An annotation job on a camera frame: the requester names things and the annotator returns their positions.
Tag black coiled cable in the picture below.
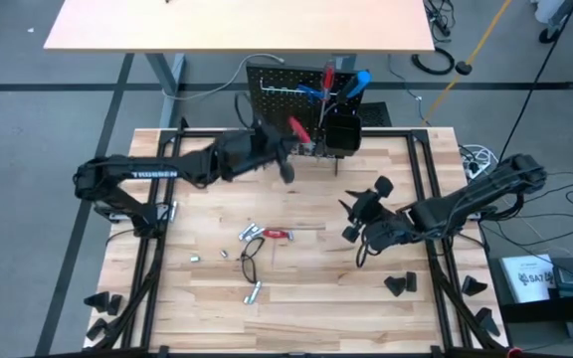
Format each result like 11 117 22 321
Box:
410 47 457 77

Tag black peg board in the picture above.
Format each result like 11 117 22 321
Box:
244 64 367 179

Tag white object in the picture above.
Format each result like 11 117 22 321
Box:
532 0 566 25

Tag light wood desk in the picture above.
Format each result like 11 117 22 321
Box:
43 0 436 55

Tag double ring metal tool rack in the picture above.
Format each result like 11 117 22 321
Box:
295 143 340 163

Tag yellow cable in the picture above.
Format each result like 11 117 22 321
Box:
419 0 514 126

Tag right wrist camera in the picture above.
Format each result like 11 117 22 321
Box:
374 175 395 199

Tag grey cable with plug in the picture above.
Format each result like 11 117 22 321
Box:
162 53 287 102

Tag black blue handled screwdriver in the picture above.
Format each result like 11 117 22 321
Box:
333 72 373 118

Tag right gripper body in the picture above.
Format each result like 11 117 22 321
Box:
340 191 418 254

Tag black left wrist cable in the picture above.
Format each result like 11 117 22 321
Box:
234 91 256 130

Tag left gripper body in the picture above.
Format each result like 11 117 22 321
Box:
213 126 288 184

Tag black cart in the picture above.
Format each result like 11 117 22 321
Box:
488 256 573 344

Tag grey desk leg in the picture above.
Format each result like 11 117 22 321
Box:
335 53 359 76
144 53 188 129

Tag black aluminium table frame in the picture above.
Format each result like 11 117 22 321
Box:
83 116 510 358

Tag thin black cable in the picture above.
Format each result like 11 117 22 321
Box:
497 0 573 164

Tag white printed booklet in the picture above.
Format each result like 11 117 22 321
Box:
498 253 557 304

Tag black power strip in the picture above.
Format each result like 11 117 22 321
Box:
423 0 458 40

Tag white coiled cable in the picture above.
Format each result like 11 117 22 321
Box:
459 143 500 181

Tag black safety glasses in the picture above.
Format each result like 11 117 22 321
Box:
240 237 267 284

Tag black plastic peg board bin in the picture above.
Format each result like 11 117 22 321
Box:
323 113 363 158

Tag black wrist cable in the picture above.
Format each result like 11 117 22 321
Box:
354 238 382 269
234 91 256 130

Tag blue T-handle hex key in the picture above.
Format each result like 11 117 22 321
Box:
295 84 326 103

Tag black mesh mat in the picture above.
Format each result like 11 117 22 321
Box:
358 101 394 128

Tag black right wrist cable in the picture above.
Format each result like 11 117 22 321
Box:
354 238 382 269

